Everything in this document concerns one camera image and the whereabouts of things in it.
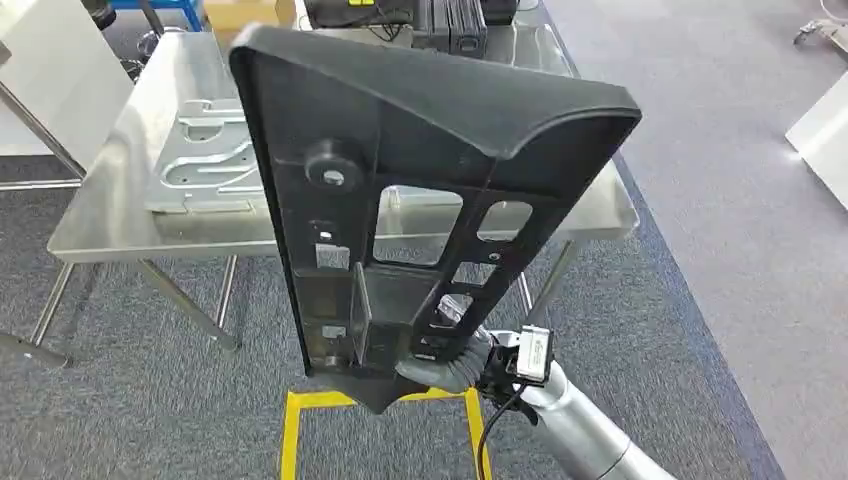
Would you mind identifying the yellow floor tape square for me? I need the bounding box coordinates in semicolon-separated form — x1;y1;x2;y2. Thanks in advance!
278;387;495;480

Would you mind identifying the grey metal stand foot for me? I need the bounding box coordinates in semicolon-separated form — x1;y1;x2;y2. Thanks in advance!
793;0;848;64

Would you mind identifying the white flat panel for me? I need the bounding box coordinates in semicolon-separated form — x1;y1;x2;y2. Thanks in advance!
784;69;848;213

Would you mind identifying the blue metal frame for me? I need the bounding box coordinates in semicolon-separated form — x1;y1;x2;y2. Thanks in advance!
109;0;203;33

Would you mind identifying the black ribbed box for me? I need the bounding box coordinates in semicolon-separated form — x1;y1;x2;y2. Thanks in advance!
411;0;490;58

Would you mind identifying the stamped sheet metal part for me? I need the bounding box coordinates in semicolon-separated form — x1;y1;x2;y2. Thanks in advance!
144;97;270;215

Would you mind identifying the cardboard box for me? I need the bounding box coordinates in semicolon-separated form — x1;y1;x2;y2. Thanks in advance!
201;0;298;48

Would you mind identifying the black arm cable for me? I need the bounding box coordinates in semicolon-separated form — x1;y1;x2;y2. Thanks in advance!
475;380;531;480

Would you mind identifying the black device with yellow label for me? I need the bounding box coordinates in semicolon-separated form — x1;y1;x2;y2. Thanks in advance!
303;0;417;31

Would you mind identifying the white panel on metal frame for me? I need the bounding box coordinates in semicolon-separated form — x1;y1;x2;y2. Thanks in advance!
0;0;136;193

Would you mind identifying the stainless steel table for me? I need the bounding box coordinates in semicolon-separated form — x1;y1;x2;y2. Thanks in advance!
29;23;641;352

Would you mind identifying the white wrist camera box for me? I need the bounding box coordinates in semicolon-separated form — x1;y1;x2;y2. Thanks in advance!
515;324;554;387

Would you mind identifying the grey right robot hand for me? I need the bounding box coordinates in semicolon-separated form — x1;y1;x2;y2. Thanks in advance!
396;327;498;395

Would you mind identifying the black plastic plate holder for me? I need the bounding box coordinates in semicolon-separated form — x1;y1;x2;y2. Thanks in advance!
228;23;644;415

